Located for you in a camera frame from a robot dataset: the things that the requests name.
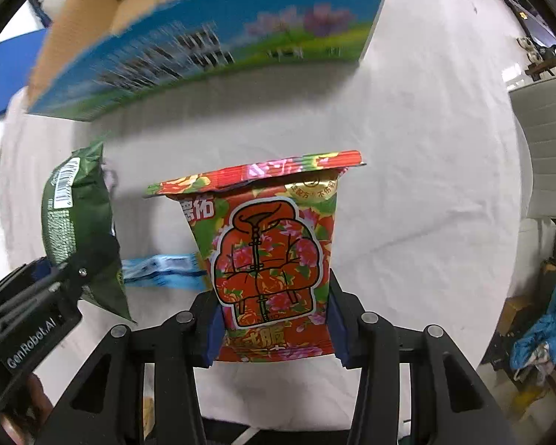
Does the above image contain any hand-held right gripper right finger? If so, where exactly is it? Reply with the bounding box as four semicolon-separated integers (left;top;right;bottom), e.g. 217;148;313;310
327;270;523;445

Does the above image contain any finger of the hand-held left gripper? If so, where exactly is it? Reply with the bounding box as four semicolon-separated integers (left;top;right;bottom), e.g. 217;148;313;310
51;245;121;302

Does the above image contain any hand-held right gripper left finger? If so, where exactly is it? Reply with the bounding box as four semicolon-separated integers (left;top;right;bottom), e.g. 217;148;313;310
36;293;224;445

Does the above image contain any green snack packet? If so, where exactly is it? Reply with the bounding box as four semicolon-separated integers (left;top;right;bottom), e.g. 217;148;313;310
41;142;138;324

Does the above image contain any red floral snack packet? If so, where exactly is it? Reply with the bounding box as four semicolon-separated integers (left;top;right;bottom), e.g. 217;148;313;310
143;150;367;364

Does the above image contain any printed cardboard box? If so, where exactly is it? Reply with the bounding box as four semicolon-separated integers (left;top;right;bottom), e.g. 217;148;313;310
26;0;394;123

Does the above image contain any person's left hand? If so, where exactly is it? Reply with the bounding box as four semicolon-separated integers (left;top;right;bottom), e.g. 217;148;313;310
9;373;54;432

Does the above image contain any light blue snack packet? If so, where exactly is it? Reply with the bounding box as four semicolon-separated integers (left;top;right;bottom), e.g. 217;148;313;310
120;252;209;291

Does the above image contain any brown cardboard box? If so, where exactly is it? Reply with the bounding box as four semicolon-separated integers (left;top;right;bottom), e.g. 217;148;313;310
497;295;535;337

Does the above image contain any blue cloth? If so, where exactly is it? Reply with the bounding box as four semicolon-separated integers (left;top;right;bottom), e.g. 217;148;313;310
510;276;556;372

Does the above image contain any blue mat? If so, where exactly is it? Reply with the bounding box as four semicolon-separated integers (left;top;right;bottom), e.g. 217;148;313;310
0;28;48;120

